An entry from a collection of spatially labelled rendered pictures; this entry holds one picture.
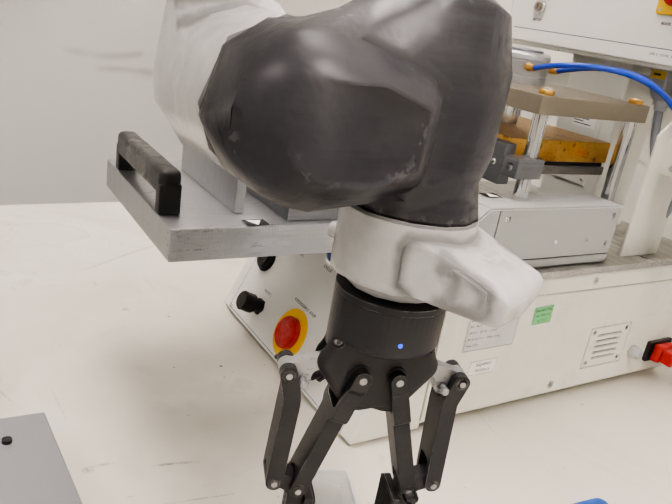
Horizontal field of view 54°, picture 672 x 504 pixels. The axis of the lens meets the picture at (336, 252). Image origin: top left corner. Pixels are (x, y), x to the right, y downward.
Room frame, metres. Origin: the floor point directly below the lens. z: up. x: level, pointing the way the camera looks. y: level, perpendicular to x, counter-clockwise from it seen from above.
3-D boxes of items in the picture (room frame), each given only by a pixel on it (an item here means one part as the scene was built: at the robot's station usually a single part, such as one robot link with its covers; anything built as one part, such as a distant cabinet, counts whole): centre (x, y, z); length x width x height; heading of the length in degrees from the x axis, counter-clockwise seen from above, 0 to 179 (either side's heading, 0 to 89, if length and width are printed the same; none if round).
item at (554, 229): (0.70, -0.19, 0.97); 0.26 x 0.05 x 0.07; 124
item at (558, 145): (0.85, -0.18, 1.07); 0.22 x 0.17 x 0.10; 34
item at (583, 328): (0.84, -0.18, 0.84); 0.53 x 0.37 x 0.17; 124
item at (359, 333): (0.40, -0.04, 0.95); 0.08 x 0.08 x 0.09
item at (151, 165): (0.61, 0.19, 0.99); 0.15 x 0.02 x 0.04; 34
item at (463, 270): (0.39, -0.06, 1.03); 0.13 x 0.12 x 0.05; 14
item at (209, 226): (0.68, 0.08, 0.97); 0.30 x 0.22 x 0.08; 124
